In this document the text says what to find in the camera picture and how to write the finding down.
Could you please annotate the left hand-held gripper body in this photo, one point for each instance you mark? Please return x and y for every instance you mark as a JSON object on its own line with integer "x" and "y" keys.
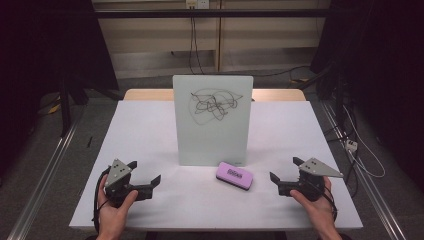
{"x": 117, "y": 173}

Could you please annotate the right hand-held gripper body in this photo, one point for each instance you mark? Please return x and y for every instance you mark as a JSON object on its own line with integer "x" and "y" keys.
{"x": 311, "y": 181}

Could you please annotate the purple whiteboard eraser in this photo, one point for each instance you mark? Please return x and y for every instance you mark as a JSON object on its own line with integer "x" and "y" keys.
{"x": 234, "y": 175}

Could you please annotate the person's right hand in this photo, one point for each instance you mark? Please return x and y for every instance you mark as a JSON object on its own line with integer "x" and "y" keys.
{"x": 316, "y": 210}

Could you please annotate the person's left hand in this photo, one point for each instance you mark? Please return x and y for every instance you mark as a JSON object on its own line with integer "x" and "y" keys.
{"x": 111, "y": 216}

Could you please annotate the small black stick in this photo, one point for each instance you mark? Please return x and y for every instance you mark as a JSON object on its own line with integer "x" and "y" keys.
{"x": 89, "y": 142}

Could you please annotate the white table cover sheet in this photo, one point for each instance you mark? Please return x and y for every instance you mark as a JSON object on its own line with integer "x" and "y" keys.
{"x": 186, "y": 206}

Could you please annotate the white power adapter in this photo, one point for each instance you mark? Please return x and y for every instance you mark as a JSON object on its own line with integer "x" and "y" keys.
{"x": 351, "y": 145}

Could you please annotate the wooden table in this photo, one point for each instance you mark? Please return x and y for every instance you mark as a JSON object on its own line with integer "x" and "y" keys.
{"x": 146, "y": 95}

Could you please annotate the yellow floor tape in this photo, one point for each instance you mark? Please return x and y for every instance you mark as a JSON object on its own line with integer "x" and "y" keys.
{"x": 299, "y": 80}
{"x": 55, "y": 108}

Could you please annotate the black metal stand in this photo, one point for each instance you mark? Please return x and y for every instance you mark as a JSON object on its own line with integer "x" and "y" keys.
{"x": 65, "y": 110}

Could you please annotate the standing glass whiteboard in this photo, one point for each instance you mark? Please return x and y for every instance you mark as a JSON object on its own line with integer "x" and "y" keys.
{"x": 213, "y": 133}

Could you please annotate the black curtain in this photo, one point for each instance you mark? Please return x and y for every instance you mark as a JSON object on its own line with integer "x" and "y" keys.
{"x": 40, "y": 50}
{"x": 383, "y": 66}

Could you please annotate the black horizontal bar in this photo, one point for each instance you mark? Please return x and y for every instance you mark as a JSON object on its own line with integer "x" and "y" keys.
{"x": 206, "y": 13}

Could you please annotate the metal floor rail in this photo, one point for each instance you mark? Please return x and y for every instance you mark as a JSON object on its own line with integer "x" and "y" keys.
{"x": 40, "y": 180}
{"x": 370, "y": 196}

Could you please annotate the wooden vertical post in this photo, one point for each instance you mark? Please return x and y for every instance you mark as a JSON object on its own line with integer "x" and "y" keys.
{"x": 219, "y": 40}

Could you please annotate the white wall socket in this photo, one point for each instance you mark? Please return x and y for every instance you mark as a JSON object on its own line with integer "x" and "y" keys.
{"x": 197, "y": 3}

